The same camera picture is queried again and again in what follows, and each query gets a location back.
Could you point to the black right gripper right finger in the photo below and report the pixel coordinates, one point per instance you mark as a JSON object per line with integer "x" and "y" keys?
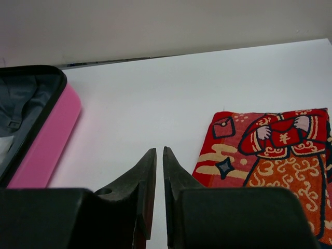
{"x": 245, "y": 217}

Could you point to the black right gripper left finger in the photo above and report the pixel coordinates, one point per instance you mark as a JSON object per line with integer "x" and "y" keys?
{"x": 119, "y": 215}

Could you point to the red patterned towel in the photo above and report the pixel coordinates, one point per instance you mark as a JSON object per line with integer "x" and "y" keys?
{"x": 290, "y": 150}

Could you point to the pink hard-shell suitcase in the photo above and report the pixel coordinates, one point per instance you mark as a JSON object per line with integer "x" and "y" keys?
{"x": 40, "y": 109}

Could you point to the white wet wipes pack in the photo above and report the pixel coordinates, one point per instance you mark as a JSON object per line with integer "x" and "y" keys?
{"x": 5, "y": 145}

